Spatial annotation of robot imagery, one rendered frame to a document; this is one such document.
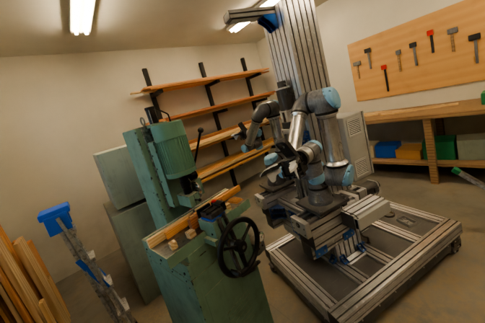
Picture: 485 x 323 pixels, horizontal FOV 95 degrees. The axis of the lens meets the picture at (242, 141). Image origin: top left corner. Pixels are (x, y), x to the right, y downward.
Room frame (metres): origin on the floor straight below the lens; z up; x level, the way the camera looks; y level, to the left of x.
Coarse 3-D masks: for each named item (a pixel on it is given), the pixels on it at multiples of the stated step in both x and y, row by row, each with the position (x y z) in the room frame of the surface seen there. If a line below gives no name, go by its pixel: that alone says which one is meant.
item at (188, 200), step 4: (192, 192) 1.28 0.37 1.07; (196, 192) 1.26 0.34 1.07; (180, 196) 1.27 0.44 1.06; (184, 196) 1.24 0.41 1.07; (188, 196) 1.22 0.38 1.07; (192, 196) 1.23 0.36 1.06; (196, 196) 1.25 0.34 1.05; (180, 200) 1.29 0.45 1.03; (184, 200) 1.26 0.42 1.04; (188, 200) 1.22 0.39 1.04; (192, 200) 1.22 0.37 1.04; (196, 200) 1.24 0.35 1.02; (180, 204) 1.30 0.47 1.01; (184, 204) 1.27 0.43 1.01; (188, 204) 1.23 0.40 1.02; (192, 204) 1.22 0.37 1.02; (196, 204) 1.24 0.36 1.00
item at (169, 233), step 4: (232, 188) 1.51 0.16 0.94; (236, 188) 1.51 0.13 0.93; (228, 192) 1.46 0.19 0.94; (232, 192) 1.49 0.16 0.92; (236, 192) 1.51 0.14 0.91; (220, 196) 1.42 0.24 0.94; (224, 196) 1.43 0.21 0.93; (228, 196) 1.45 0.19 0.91; (224, 200) 1.43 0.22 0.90; (184, 220) 1.21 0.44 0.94; (176, 224) 1.19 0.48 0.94; (180, 224) 1.19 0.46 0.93; (184, 224) 1.20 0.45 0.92; (172, 228) 1.15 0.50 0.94; (176, 228) 1.17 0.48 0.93; (180, 228) 1.18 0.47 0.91; (184, 228) 1.20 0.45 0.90; (164, 232) 1.13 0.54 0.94; (168, 232) 1.13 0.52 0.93; (172, 232) 1.15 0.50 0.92; (176, 232) 1.16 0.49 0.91; (168, 236) 1.13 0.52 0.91
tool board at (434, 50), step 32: (480, 0) 2.44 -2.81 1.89; (384, 32) 3.16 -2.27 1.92; (416, 32) 2.88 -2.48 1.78; (448, 32) 2.63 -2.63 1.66; (480, 32) 2.44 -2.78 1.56; (352, 64) 3.55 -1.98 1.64; (384, 64) 3.21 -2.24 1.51; (416, 64) 2.90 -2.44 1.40; (448, 64) 2.67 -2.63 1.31; (480, 64) 2.47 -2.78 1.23; (384, 96) 3.26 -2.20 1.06
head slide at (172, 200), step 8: (152, 144) 1.29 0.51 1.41; (152, 152) 1.32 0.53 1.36; (160, 160) 1.29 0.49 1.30; (160, 168) 1.29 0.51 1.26; (160, 176) 1.32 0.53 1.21; (168, 184) 1.29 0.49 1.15; (176, 184) 1.32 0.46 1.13; (168, 192) 1.29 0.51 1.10; (176, 192) 1.31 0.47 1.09; (168, 200) 1.32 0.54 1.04; (176, 200) 1.30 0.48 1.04
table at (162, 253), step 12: (240, 204) 1.31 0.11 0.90; (168, 240) 1.11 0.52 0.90; (180, 240) 1.08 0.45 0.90; (192, 240) 1.05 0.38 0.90; (204, 240) 1.09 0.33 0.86; (216, 240) 1.04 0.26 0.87; (156, 252) 1.03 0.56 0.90; (168, 252) 0.99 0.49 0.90; (180, 252) 1.00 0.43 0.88; (192, 252) 1.04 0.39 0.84; (168, 264) 0.95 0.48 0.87
